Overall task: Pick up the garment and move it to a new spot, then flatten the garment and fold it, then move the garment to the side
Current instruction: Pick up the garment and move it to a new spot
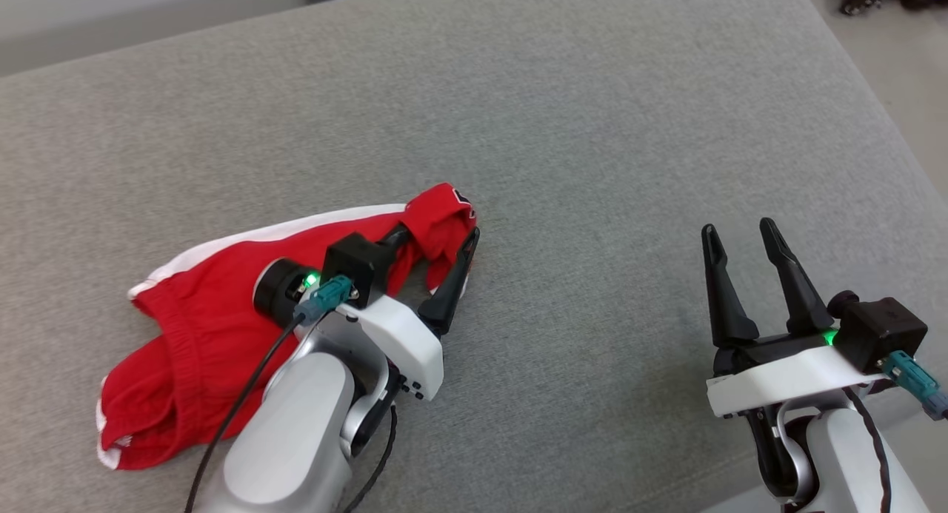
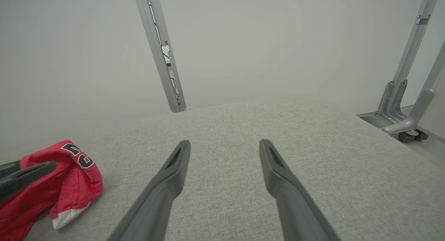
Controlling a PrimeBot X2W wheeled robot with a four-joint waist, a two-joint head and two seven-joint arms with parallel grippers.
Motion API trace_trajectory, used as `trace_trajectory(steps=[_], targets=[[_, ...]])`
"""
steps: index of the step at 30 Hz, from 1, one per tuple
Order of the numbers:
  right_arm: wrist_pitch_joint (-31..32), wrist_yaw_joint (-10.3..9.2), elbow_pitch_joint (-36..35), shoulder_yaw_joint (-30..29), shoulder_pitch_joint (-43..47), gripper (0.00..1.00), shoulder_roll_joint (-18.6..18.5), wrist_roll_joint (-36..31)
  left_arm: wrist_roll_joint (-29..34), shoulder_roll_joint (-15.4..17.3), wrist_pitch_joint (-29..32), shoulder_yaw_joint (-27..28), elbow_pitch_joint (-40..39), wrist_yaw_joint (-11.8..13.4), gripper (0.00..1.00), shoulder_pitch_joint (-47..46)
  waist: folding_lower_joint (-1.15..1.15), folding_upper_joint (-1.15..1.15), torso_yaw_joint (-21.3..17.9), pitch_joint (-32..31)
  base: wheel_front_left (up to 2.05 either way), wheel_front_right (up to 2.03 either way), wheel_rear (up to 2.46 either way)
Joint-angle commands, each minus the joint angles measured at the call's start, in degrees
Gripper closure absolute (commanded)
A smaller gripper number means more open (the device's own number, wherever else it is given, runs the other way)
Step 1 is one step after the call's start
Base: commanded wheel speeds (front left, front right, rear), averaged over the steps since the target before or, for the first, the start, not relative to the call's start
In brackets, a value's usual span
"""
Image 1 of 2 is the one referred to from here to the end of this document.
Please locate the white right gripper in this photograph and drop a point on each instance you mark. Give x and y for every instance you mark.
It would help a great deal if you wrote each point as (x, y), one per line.
(785, 380)

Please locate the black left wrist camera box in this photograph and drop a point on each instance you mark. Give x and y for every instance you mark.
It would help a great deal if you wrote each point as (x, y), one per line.
(359, 265)

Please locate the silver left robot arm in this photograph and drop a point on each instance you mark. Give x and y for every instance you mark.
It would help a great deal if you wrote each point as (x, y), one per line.
(289, 439)

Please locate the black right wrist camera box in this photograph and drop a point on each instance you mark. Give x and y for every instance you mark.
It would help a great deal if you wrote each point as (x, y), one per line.
(885, 332)

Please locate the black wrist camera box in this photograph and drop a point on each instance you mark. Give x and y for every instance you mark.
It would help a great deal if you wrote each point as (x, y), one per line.
(359, 265)
(885, 332)

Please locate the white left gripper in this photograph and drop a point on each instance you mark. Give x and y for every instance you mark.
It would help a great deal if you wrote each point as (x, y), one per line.
(411, 350)

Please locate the black cylindrical left gripper motor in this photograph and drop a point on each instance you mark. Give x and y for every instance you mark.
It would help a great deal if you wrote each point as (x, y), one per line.
(278, 291)

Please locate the red shorts with white trim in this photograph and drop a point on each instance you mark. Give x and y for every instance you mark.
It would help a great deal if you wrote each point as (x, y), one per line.
(200, 313)

